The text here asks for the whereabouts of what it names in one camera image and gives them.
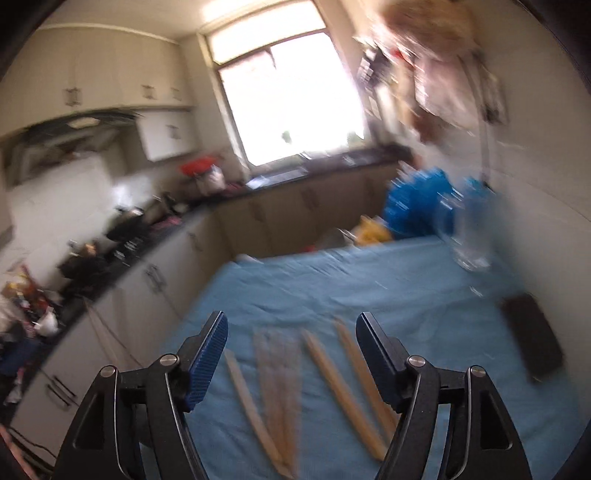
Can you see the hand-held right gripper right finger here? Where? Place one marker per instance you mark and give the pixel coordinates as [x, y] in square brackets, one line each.
[374, 364]

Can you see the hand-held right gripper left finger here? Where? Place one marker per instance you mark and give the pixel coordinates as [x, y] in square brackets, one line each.
[210, 364]

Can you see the wooden chopstick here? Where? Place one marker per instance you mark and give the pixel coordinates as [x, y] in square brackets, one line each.
[251, 410]
[268, 383]
[341, 392]
[362, 369]

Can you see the blue towel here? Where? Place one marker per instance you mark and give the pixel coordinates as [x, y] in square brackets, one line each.
[346, 286]

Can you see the long base cabinet run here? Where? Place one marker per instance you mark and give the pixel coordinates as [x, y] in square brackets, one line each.
[138, 295]

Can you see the yellow plastic bag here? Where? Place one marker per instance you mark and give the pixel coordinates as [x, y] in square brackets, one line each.
[371, 230]

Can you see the black smartphone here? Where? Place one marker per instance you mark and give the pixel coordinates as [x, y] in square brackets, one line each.
[531, 337]

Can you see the black pot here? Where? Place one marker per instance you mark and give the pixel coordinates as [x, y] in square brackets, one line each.
[83, 267]

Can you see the black wok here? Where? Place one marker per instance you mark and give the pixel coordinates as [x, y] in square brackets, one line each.
[127, 226]

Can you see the clear glass mug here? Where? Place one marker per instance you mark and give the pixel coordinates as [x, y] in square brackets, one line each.
[471, 230]

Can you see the blue plastic bag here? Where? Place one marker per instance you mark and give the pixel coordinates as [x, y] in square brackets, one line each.
[415, 198]

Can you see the base cabinets under window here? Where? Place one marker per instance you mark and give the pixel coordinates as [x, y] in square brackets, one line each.
[295, 207]

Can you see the white plastic bag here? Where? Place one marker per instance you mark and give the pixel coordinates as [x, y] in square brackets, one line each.
[211, 181]

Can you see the countertop clutter pile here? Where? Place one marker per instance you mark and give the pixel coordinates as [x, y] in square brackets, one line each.
[25, 309]

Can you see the red plastic bag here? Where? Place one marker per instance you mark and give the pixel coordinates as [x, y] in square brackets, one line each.
[198, 166]

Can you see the range hood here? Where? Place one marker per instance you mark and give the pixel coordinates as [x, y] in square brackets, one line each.
[64, 138]

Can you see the kitchen window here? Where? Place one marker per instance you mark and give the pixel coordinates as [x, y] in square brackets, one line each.
[286, 92]

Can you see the hanging pale cloths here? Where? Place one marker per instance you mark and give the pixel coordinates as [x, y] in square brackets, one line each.
[434, 69]

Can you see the cream wall cabinets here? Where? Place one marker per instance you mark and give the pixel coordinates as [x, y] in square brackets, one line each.
[92, 74]

